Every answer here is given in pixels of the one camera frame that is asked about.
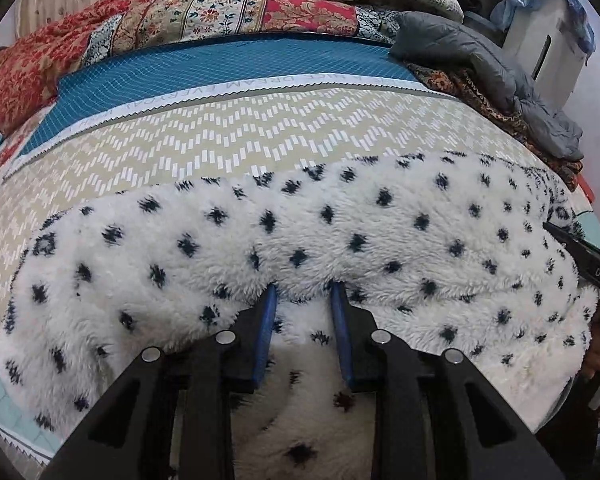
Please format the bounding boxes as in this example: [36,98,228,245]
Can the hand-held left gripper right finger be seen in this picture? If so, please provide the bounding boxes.
[329,281,567,480]

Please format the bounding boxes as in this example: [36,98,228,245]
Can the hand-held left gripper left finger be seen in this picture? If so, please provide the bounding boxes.
[39,286,280,480]

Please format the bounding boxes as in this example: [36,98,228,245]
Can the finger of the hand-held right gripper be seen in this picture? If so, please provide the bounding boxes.
[544,220,600,302]

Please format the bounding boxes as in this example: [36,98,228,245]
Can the white fleece garment dark dots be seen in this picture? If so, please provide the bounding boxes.
[0,150,600,480]

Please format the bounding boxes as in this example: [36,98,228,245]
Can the person's right hand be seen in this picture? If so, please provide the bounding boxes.
[582,329,600,382]

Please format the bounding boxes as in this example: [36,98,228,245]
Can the dark paisley cloth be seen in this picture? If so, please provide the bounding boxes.
[405,62,587,193]

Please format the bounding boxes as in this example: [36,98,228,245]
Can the beige and blue bed sheet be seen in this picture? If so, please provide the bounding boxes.
[0,32,600,466]

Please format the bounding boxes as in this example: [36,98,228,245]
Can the white box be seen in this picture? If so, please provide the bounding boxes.
[500,0,593,82]

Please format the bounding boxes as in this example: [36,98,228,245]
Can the grey puffer jacket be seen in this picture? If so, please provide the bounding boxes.
[389,10,586,161]

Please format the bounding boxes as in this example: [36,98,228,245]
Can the red floral quilt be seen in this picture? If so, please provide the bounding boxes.
[0,0,417,136]

